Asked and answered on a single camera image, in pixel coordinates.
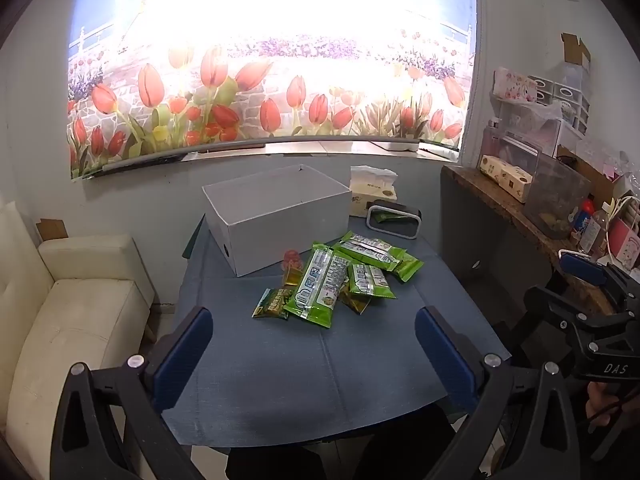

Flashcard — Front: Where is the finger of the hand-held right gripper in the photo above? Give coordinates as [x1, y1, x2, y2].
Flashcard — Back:
[559, 252, 640, 306]
[524, 285, 640, 351]

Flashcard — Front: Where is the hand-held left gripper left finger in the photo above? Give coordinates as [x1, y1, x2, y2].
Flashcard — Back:
[50, 306, 215, 480]

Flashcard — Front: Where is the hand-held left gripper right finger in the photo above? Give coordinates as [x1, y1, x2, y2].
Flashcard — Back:
[414, 305, 594, 480]

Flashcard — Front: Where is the dark green snack packet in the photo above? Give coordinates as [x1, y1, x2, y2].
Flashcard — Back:
[251, 287, 296, 320]

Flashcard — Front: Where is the small green snack packet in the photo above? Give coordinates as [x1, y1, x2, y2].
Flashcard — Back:
[347, 261, 393, 300]

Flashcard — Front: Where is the large green snack packet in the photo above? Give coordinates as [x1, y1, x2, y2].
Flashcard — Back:
[282, 242, 351, 329]

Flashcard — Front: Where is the white cardboard box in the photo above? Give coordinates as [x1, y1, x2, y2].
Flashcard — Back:
[202, 164, 352, 278]

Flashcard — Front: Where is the person's right hand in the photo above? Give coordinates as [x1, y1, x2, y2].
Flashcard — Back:
[585, 382, 624, 429]

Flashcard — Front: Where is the clear plastic bottle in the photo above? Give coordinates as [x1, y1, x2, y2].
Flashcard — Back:
[580, 210, 612, 256]

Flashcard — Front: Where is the clear plastic container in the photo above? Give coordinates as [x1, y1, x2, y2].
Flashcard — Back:
[524, 152, 592, 240]

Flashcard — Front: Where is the blue tablecloth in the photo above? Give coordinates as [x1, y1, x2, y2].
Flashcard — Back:
[160, 212, 513, 448]

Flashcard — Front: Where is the wooden shelf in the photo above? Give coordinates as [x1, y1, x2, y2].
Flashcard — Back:
[441, 164, 616, 316]

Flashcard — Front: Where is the patterned cream box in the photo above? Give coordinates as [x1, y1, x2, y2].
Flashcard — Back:
[479, 154, 533, 203]

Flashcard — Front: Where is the white leather sofa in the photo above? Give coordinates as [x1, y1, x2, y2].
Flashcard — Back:
[0, 202, 156, 441]

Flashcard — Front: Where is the grey black-rimmed basket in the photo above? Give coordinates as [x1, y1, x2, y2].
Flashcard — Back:
[366, 200, 424, 241]

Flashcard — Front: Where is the clear plastic bag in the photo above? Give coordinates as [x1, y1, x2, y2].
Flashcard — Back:
[502, 102, 563, 156]

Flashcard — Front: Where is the pink bottle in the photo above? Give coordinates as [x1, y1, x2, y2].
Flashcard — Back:
[482, 117, 506, 158]

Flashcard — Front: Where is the white drawer organizer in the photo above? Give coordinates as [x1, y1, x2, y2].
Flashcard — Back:
[527, 62, 591, 136]

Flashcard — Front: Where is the cream tissue box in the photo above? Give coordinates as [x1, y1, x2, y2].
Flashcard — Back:
[349, 165, 399, 218]

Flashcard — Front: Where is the brown cardboard piece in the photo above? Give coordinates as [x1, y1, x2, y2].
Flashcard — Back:
[560, 33, 592, 66]
[35, 218, 68, 240]

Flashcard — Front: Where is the pink floral box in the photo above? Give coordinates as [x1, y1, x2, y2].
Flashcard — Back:
[492, 67, 540, 103]

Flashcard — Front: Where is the tulip wall poster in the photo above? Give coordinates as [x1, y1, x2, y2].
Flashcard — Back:
[67, 0, 476, 178]

